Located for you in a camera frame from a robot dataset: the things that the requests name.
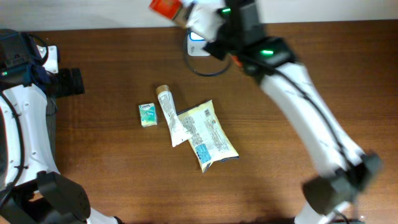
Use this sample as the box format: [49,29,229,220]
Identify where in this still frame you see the orange cracker package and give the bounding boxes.
[149,0,196,29]

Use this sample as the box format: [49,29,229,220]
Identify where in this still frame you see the small green tissue pack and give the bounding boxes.
[139,103,157,128]

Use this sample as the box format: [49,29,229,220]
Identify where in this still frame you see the white blue snack bag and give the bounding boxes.
[178,100,239,173]

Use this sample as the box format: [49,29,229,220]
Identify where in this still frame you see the white tube with tan cap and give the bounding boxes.
[156,85,192,147]

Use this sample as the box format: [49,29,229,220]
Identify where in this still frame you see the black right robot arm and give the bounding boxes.
[191,1,382,223]

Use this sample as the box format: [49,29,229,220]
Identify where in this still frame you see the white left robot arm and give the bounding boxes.
[1,29,119,223]

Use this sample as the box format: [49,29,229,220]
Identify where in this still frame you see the white barcode scanner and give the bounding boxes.
[187,31,210,57]

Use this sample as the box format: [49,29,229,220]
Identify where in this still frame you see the grey plastic basket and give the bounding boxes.
[46,98,58,160]

